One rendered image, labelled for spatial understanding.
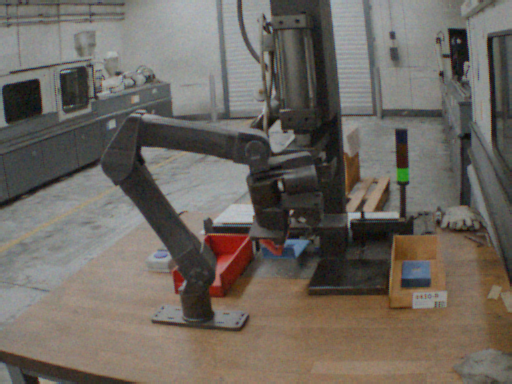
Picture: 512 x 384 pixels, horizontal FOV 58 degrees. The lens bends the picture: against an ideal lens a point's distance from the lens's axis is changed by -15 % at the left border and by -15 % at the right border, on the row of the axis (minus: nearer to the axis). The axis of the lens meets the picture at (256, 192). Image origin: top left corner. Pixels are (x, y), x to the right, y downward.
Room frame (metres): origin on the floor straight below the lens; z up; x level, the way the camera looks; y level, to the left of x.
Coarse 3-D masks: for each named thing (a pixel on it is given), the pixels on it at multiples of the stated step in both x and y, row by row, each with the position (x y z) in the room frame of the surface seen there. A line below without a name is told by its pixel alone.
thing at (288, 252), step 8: (288, 240) 1.18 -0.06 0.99; (296, 240) 1.17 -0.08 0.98; (304, 240) 1.17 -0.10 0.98; (264, 248) 1.05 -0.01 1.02; (288, 248) 1.03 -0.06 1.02; (296, 248) 1.11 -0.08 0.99; (304, 248) 1.12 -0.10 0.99; (264, 256) 1.06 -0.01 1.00; (272, 256) 1.05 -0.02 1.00; (280, 256) 1.05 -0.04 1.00; (288, 256) 1.04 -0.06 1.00; (296, 256) 1.05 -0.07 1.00
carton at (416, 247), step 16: (400, 240) 1.17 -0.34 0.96; (416, 240) 1.15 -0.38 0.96; (432, 240) 1.14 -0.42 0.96; (400, 256) 1.16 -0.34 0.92; (416, 256) 1.15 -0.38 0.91; (432, 256) 1.14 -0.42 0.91; (400, 272) 1.09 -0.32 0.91; (432, 272) 1.07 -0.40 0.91; (400, 288) 1.01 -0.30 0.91; (416, 288) 1.00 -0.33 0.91; (432, 288) 0.99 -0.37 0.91; (400, 304) 0.93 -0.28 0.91; (416, 304) 0.92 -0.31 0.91; (432, 304) 0.91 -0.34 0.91
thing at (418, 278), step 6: (402, 264) 1.13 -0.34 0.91; (408, 264) 1.13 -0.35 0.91; (414, 264) 1.12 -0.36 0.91; (420, 264) 1.11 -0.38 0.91; (426, 264) 1.11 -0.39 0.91; (402, 270) 1.09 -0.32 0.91; (408, 270) 1.09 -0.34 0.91; (414, 270) 1.08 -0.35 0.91; (420, 270) 1.08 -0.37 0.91; (426, 270) 1.08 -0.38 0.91; (402, 276) 1.06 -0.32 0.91; (408, 276) 1.06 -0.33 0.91; (414, 276) 1.05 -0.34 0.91; (420, 276) 1.05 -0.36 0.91; (426, 276) 1.04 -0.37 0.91; (402, 282) 1.01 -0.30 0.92; (408, 282) 1.01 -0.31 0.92; (414, 282) 1.00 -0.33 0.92; (420, 282) 1.00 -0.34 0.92; (426, 282) 0.99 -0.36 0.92
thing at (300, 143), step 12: (300, 132) 1.29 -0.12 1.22; (312, 132) 1.50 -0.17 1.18; (324, 132) 1.49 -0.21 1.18; (288, 144) 1.32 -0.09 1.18; (300, 144) 1.29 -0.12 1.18; (312, 144) 1.30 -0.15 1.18; (324, 144) 1.38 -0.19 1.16; (312, 156) 1.24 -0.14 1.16; (324, 156) 1.30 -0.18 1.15; (324, 168) 1.25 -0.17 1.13; (336, 168) 1.32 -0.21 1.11; (324, 180) 1.32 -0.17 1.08
